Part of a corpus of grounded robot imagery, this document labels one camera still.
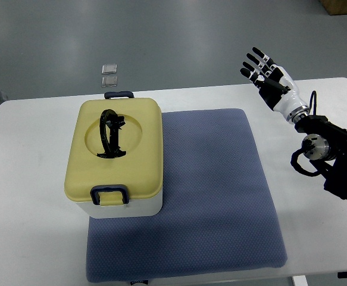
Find blue grey cushion mat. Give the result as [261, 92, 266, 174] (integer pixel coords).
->
[86, 108, 287, 282]

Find clear plastic floor tile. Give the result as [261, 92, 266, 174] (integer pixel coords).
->
[101, 64, 117, 74]
[102, 76, 118, 88]

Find upper clear plastic floor tile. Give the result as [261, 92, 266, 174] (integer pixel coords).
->
[101, 64, 117, 74]

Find white storage box base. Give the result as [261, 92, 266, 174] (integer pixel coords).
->
[76, 188, 163, 219]

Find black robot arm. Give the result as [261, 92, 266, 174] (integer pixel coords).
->
[290, 91, 347, 200]

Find lower clear plastic floor tile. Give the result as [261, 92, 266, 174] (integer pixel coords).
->
[102, 76, 118, 88]

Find yellow storage box lid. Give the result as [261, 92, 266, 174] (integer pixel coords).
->
[64, 98, 163, 206]

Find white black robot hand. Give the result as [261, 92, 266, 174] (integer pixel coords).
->
[240, 47, 310, 124]

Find brown cardboard box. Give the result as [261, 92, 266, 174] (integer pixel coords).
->
[320, 0, 347, 15]

